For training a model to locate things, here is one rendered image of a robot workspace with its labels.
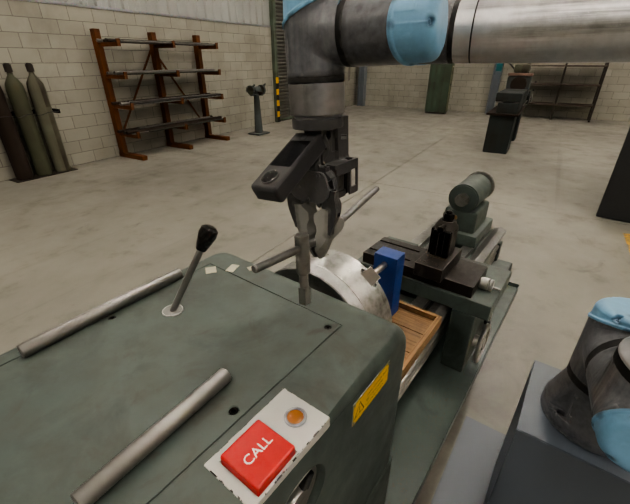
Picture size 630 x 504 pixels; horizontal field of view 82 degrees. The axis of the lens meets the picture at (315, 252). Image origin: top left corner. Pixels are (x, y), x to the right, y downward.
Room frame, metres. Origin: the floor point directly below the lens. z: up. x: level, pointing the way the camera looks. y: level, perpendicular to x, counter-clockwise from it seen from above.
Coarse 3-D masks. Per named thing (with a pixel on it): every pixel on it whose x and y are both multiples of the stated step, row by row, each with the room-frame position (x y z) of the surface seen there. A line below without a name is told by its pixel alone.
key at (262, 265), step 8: (368, 192) 0.66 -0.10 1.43; (376, 192) 0.67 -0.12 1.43; (360, 200) 0.63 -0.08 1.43; (352, 208) 0.60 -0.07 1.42; (344, 216) 0.58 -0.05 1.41; (312, 240) 0.51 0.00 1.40; (296, 248) 0.47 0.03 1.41; (272, 256) 0.44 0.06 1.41; (280, 256) 0.44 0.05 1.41; (288, 256) 0.45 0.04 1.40; (256, 264) 0.41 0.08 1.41; (264, 264) 0.42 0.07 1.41; (272, 264) 0.43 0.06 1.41; (256, 272) 0.41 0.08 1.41
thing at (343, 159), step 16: (304, 128) 0.50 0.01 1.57; (320, 128) 0.50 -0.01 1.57; (336, 128) 0.51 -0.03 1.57; (336, 144) 0.54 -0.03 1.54; (320, 160) 0.51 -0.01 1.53; (336, 160) 0.54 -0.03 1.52; (352, 160) 0.54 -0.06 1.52; (304, 176) 0.51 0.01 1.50; (320, 176) 0.49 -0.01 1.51; (336, 176) 0.51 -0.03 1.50; (304, 192) 0.51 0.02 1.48; (320, 192) 0.49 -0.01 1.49; (352, 192) 0.54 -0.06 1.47
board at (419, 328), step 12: (396, 312) 1.01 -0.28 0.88; (408, 312) 1.01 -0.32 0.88; (420, 312) 0.99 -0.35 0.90; (396, 324) 0.94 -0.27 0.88; (408, 324) 0.94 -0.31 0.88; (420, 324) 0.94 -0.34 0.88; (432, 324) 0.92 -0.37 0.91; (408, 336) 0.89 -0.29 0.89; (420, 336) 0.89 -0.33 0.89; (432, 336) 0.90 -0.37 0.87; (408, 348) 0.83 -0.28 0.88; (420, 348) 0.82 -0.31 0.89; (408, 360) 0.76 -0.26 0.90
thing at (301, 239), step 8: (304, 232) 0.50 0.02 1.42; (296, 240) 0.48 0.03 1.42; (304, 240) 0.48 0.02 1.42; (304, 248) 0.48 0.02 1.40; (296, 256) 0.48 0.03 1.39; (304, 256) 0.48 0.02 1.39; (296, 264) 0.48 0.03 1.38; (304, 264) 0.47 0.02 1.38; (296, 272) 0.48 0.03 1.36; (304, 272) 0.47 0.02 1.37; (304, 280) 0.47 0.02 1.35; (304, 288) 0.47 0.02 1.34; (304, 296) 0.47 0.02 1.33; (304, 304) 0.47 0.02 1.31
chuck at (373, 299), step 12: (336, 252) 0.78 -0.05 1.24; (324, 264) 0.72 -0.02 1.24; (336, 264) 0.73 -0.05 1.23; (348, 264) 0.73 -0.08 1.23; (360, 264) 0.75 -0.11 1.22; (348, 276) 0.70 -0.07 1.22; (360, 276) 0.71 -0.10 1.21; (360, 288) 0.68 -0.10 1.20; (372, 288) 0.70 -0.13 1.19; (360, 300) 0.65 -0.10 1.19; (372, 300) 0.67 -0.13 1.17; (384, 300) 0.69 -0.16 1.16; (372, 312) 0.65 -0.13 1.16; (384, 312) 0.68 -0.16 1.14
